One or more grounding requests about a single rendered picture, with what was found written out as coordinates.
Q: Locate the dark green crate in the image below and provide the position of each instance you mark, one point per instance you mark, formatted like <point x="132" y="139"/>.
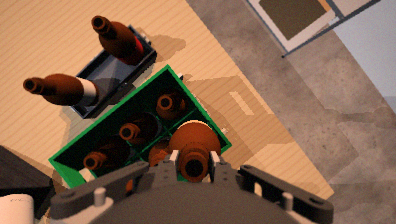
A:
<point x="69" y="160"/>

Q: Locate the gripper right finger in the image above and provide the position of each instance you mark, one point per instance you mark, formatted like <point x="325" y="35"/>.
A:
<point x="304" y="206"/>

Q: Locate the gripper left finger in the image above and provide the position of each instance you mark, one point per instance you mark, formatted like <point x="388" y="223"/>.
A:
<point x="83" y="203"/>

